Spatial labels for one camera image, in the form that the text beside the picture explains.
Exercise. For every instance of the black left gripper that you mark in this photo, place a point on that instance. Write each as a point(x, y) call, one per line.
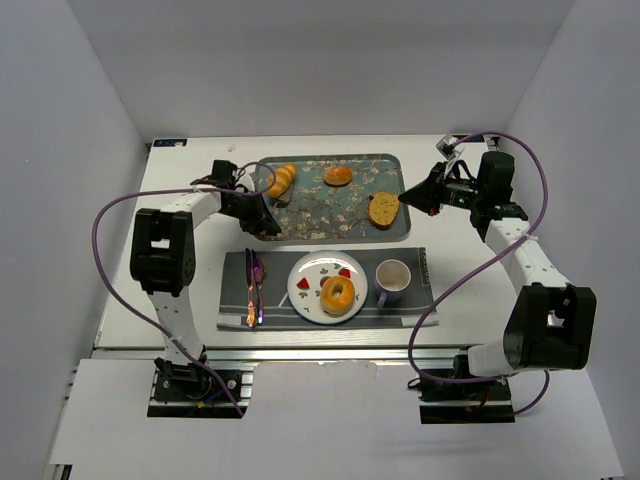
point(248, 212)

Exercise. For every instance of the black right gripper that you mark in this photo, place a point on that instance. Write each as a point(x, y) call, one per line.
point(438, 188)

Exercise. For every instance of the striped long bread roll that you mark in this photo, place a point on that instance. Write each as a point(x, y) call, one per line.
point(282, 180)

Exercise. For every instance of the orange glazed donut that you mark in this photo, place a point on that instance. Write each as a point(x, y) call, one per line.
point(337, 295)

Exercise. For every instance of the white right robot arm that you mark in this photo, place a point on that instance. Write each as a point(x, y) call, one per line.
point(551, 324)

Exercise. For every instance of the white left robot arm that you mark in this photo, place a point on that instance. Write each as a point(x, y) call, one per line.
point(163, 253)

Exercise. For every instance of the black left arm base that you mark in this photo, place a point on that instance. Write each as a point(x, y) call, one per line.
point(188, 391)

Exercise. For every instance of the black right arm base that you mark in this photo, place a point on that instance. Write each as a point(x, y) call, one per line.
point(442, 403)

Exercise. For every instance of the brown bread slice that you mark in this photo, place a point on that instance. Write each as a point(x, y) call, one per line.
point(383, 209)

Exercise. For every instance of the iridescent knife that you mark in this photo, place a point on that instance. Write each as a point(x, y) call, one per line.
point(259, 274)

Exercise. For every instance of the floral teal serving tray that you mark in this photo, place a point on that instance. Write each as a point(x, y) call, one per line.
point(321, 214)

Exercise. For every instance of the white watermelon pattern plate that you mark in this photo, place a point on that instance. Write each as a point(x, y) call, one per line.
point(309, 274)

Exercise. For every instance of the lilac mug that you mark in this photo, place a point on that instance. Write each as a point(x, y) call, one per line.
point(392, 278)

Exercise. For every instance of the round sesame bun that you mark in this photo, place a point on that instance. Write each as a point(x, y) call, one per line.
point(338, 176)

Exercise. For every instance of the iridescent fork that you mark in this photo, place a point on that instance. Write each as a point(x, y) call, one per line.
point(251, 319)

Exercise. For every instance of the grey striped placemat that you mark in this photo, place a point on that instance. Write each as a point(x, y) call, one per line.
point(279, 314)

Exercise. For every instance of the blue table label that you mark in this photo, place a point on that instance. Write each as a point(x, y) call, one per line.
point(169, 143)

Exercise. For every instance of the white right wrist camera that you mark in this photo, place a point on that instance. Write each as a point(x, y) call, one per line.
point(448, 148)

